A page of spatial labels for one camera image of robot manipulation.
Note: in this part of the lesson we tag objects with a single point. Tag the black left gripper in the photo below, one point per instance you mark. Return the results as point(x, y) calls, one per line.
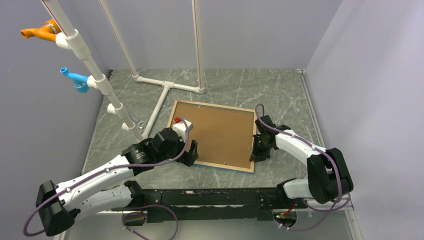
point(190, 156)

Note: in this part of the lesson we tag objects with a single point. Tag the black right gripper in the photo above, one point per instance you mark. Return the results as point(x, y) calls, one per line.
point(257, 155)

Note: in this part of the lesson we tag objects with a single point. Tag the wooden frame backing board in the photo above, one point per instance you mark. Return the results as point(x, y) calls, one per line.
point(215, 136)

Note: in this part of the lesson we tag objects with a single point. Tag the wooden picture frame with glass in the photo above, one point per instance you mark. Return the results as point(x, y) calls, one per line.
point(213, 136)

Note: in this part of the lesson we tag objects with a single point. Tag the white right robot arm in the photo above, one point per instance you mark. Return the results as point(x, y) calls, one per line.
point(328, 177)

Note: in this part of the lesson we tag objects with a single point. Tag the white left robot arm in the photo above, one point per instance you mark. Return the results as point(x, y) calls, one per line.
point(60, 205)

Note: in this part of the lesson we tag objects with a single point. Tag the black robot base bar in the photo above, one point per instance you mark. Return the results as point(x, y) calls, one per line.
point(214, 204)

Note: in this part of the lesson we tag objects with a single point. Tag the grey metal wrench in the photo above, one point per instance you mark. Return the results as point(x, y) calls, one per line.
point(138, 122)

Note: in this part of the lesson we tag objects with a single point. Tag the blue plastic hook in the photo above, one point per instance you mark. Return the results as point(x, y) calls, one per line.
point(80, 82)

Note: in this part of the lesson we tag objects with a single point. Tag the orange plastic hook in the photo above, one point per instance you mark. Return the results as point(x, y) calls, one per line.
point(47, 32)

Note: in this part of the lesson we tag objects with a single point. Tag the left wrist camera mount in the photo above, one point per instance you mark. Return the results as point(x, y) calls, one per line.
point(181, 127)

